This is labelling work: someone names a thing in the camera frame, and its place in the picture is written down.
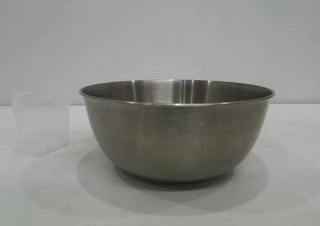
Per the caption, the stainless steel mixing bowl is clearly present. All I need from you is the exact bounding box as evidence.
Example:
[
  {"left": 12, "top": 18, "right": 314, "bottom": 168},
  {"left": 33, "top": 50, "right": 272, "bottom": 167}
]
[{"left": 78, "top": 78, "right": 277, "bottom": 182}]

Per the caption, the clear plastic measuring cup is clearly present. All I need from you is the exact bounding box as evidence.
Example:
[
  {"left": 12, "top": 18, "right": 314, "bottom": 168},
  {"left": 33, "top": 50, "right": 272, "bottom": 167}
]
[{"left": 11, "top": 90, "right": 70, "bottom": 157}]

